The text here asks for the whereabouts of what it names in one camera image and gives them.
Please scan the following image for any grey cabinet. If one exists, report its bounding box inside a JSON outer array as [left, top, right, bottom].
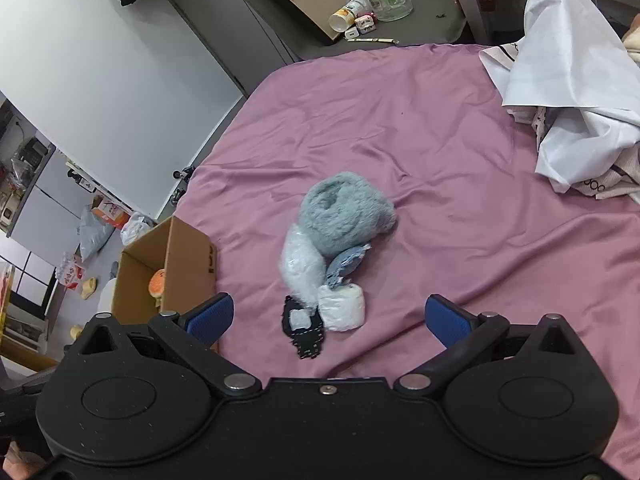
[[7, 146, 101, 267]]

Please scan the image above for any white desk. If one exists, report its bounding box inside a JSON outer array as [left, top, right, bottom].
[[442, 0, 492, 46]]

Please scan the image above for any grey plastic bag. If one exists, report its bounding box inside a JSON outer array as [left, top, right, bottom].
[[77, 207, 117, 262]]

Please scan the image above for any white crumpled sheet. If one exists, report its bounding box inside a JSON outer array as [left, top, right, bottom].
[[478, 0, 640, 202]]

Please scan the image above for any cardboard box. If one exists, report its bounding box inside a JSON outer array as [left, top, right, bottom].
[[110, 215, 221, 352]]

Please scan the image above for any blue denim pouch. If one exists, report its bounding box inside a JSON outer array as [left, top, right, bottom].
[[325, 243, 372, 289]]

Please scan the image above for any pack of water bottles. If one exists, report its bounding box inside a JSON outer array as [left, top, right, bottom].
[[54, 252, 84, 291]]

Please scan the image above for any white plastic bag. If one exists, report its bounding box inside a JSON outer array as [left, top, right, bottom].
[[121, 212, 154, 246]]

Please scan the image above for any clear plastic bag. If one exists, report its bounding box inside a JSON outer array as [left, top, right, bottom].
[[280, 222, 335, 312]]

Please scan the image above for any orange plush toy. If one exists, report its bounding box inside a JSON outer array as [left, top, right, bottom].
[[149, 268, 169, 312]]

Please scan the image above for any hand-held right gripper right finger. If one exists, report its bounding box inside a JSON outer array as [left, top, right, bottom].
[[393, 293, 583, 402]]

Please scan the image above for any white cloth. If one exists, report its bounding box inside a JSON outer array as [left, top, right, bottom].
[[317, 282, 366, 332]]

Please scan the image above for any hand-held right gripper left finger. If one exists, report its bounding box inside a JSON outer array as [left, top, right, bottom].
[[75, 292, 263, 402]]

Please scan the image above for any black lace cloth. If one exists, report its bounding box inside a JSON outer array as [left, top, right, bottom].
[[281, 295, 329, 361]]

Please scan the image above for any orange white carton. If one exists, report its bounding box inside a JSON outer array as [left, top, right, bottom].
[[91, 196, 132, 231]]

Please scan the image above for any grey fluffy plush toy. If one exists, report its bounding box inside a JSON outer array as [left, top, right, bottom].
[[301, 170, 399, 267]]

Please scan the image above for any tipped paper cup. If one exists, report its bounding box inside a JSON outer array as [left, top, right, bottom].
[[328, 0, 374, 34]]

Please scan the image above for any grey door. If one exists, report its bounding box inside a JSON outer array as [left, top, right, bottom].
[[159, 0, 302, 97]]

